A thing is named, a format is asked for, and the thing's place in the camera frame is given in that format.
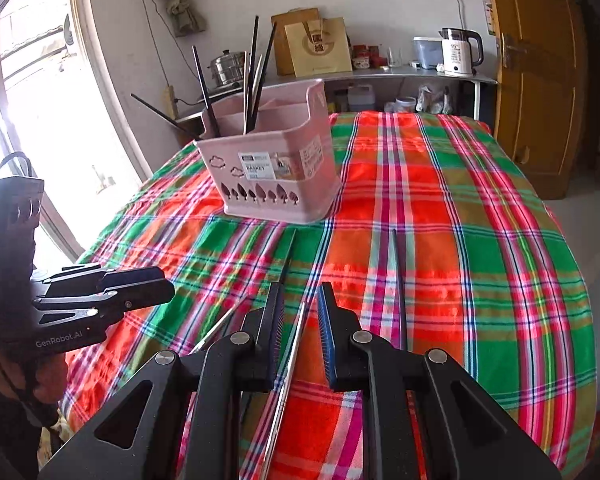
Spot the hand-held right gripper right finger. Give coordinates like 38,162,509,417
316,282,563,480

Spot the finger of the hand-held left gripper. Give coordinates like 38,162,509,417
32,292,133,328
42,265,176,307

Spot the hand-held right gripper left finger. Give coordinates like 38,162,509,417
39,282,287,480

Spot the pink plastic utensil basket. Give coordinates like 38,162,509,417
194,78,342,224

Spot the person's left hand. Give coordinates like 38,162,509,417
26,351,71,407

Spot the plaid tablecloth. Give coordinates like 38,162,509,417
60,110,598,480

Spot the steel steamer pot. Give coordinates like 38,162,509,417
209,49,246,88

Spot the white plastic jug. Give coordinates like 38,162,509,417
347,84,376,112

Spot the clear plastic bag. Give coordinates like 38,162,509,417
416,85,453,113

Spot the metal kitchen counter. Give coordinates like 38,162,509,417
172,67,498,126

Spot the tan paper bag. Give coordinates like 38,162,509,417
284,16,354,78

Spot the clear water pitcher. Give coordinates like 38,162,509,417
412,36,446,70

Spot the white electric kettle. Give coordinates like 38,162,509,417
440,27,483,77

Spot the wooden door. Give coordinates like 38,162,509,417
482,0,588,201

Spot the white window frame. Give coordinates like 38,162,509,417
0,0,156,271

